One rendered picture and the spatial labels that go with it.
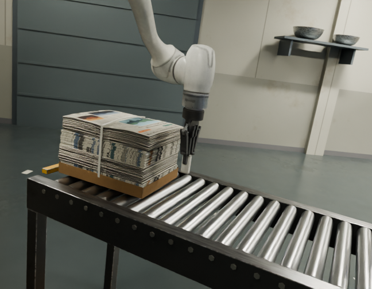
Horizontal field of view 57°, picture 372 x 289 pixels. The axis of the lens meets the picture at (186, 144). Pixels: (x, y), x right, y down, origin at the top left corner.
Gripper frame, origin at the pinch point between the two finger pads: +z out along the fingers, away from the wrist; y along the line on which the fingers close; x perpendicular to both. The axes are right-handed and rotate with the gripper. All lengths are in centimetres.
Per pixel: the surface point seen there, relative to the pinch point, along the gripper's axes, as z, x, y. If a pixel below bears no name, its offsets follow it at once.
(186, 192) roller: 13.4, -0.9, -5.9
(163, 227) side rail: 13.0, 6.5, 24.4
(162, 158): 0.9, -10.1, -0.7
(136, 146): -5.5, -13.5, 12.9
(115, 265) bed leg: 76, -45, -26
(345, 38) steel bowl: -89, 17, -442
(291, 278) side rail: 13, 45, 25
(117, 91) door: 27, -262, -302
